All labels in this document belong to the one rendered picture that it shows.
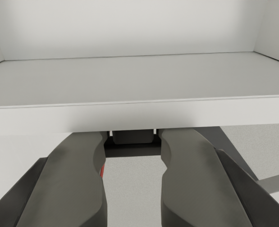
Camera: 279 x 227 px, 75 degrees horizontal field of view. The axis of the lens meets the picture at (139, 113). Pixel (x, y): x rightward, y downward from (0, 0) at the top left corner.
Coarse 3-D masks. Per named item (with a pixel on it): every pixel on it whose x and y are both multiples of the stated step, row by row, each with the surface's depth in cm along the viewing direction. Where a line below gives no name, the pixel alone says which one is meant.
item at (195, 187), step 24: (168, 144) 9; (192, 144) 9; (168, 168) 7; (192, 168) 7; (216, 168) 7; (168, 192) 6; (192, 192) 6; (216, 192) 6; (168, 216) 6; (192, 216) 6; (216, 216) 6; (240, 216) 6
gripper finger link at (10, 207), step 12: (36, 168) 8; (24, 180) 7; (36, 180) 7; (12, 192) 7; (24, 192) 7; (0, 204) 6; (12, 204) 6; (24, 204) 6; (0, 216) 6; (12, 216) 6
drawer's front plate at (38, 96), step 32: (0, 64) 15; (32, 64) 15; (64, 64) 15; (96, 64) 15; (128, 64) 14; (160, 64) 14; (192, 64) 14; (224, 64) 14; (256, 64) 14; (0, 96) 10; (32, 96) 10; (64, 96) 10; (96, 96) 9; (128, 96) 9; (160, 96) 9; (192, 96) 9; (224, 96) 9; (256, 96) 9; (0, 128) 9; (32, 128) 9; (64, 128) 10; (96, 128) 10; (128, 128) 10; (160, 128) 10
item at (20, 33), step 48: (0, 0) 14; (48, 0) 14; (96, 0) 14; (144, 0) 15; (192, 0) 15; (240, 0) 15; (0, 48) 16; (48, 48) 16; (96, 48) 16; (144, 48) 16; (192, 48) 17; (240, 48) 17
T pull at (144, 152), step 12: (120, 132) 12; (132, 132) 12; (144, 132) 12; (108, 144) 13; (120, 144) 12; (132, 144) 13; (144, 144) 13; (156, 144) 13; (108, 156) 13; (120, 156) 13; (132, 156) 13
